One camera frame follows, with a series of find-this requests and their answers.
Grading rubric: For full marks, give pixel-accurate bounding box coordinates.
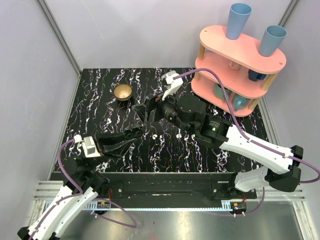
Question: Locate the black earbud charging case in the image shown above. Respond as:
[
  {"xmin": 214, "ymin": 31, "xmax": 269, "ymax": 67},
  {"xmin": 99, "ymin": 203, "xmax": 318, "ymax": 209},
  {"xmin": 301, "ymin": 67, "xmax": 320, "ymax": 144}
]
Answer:
[{"xmin": 124, "ymin": 127, "xmax": 143, "ymax": 140}]

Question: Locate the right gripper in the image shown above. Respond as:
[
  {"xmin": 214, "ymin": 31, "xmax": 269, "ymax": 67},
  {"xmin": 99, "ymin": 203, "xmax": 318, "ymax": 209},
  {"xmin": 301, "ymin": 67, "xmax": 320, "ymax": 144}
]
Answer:
[{"xmin": 131, "ymin": 85, "xmax": 193, "ymax": 134}]

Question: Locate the right blue plastic cup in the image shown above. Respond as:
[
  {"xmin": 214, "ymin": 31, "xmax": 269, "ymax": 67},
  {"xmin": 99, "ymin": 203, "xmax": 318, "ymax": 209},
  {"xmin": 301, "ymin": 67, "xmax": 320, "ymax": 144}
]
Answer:
[{"xmin": 258, "ymin": 25, "xmax": 287, "ymax": 57}]

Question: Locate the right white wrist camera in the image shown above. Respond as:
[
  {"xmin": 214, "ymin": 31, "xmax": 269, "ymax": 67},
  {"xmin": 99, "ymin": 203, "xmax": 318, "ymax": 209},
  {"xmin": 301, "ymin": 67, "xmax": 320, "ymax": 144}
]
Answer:
[{"xmin": 161, "ymin": 70, "xmax": 184, "ymax": 101}]

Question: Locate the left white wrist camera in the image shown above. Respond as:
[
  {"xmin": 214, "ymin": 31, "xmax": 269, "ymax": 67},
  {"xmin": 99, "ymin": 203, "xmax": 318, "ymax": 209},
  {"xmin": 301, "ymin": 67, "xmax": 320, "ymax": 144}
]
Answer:
[{"xmin": 74, "ymin": 134, "xmax": 102, "ymax": 158}]

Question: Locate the brown ceramic bowl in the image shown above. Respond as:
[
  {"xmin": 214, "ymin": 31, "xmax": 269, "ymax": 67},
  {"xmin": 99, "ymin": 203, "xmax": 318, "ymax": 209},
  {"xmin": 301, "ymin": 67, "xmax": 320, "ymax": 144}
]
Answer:
[{"xmin": 113, "ymin": 84, "xmax": 133, "ymax": 102}]

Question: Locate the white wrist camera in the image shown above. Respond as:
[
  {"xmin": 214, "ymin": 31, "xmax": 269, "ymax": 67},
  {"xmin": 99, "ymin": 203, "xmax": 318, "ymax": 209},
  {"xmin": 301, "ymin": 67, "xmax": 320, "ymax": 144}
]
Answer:
[
  {"xmin": 74, "ymin": 134, "xmax": 102, "ymax": 158},
  {"xmin": 161, "ymin": 70, "xmax": 184, "ymax": 101}
]

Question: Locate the left blue plastic cup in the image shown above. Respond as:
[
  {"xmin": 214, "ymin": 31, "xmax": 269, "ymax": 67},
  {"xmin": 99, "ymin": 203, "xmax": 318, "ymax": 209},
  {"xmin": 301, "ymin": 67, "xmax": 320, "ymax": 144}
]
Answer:
[{"xmin": 226, "ymin": 2, "xmax": 252, "ymax": 40}]

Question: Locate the blue plastic cup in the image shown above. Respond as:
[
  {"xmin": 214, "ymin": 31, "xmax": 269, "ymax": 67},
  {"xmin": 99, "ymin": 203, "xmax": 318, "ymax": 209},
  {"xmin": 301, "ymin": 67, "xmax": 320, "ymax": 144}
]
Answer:
[
  {"xmin": 226, "ymin": 2, "xmax": 252, "ymax": 40},
  {"xmin": 258, "ymin": 25, "xmax": 287, "ymax": 57}
]

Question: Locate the green ceramic mug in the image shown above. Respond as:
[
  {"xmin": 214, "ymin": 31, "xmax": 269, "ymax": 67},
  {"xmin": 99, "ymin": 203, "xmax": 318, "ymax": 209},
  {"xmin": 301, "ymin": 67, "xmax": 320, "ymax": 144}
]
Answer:
[{"xmin": 213, "ymin": 83, "xmax": 232, "ymax": 102}]

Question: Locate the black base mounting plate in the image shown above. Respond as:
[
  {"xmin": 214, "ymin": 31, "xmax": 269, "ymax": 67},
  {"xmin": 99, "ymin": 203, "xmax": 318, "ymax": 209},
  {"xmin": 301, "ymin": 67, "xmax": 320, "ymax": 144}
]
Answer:
[{"xmin": 49, "ymin": 171, "xmax": 258, "ymax": 202}]

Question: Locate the pink three-tier shelf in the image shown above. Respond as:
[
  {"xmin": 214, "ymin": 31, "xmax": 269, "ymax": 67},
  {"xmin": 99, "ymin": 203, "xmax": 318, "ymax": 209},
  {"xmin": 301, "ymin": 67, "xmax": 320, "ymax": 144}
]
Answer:
[{"xmin": 191, "ymin": 25, "xmax": 287, "ymax": 117}]

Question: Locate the dark blue mug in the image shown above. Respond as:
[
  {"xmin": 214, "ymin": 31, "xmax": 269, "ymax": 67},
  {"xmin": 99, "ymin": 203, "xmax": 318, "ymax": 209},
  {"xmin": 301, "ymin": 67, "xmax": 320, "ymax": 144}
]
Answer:
[{"xmin": 248, "ymin": 69, "xmax": 267, "ymax": 82}]

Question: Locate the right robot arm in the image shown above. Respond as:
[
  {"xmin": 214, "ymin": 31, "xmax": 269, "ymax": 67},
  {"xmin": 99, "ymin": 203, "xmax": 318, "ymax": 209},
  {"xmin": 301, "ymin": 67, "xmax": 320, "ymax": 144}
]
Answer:
[{"xmin": 132, "ymin": 94, "xmax": 301, "ymax": 199}]

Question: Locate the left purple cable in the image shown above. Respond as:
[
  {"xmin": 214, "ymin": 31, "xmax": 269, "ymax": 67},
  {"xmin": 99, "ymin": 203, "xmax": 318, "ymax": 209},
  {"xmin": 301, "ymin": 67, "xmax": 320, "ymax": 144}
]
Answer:
[{"xmin": 28, "ymin": 139, "xmax": 138, "ymax": 240}]

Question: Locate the pink mug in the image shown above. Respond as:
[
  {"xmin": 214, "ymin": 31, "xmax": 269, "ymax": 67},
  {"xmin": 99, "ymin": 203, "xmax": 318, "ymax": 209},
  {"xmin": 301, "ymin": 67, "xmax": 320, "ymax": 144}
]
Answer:
[{"xmin": 228, "ymin": 61, "xmax": 241, "ymax": 71}]

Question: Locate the light blue ceramic mug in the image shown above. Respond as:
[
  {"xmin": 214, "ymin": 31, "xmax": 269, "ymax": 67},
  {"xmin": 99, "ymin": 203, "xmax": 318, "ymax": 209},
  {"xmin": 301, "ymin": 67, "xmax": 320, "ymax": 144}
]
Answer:
[{"xmin": 232, "ymin": 94, "xmax": 250, "ymax": 111}]

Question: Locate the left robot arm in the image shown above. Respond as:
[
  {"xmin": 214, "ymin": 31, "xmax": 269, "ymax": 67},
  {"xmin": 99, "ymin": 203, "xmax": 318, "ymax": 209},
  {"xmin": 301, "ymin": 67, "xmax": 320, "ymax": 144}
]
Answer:
[{"xmin": 17, "ymin": 127, "xmax": 143, "ymax": 240}]

